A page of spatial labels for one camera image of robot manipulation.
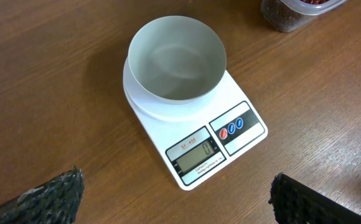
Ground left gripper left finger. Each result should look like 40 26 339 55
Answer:
0 167 85 224

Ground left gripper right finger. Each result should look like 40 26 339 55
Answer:
268 173 361 224

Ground white digital kitchen scale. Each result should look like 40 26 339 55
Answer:
123 62 268 190

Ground white round bowl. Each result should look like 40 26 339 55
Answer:
128 16 227 103

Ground clear plastic bean container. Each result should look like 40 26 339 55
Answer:
260 0 348 33

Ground red beans in container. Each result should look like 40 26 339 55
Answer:
261 0 331 32

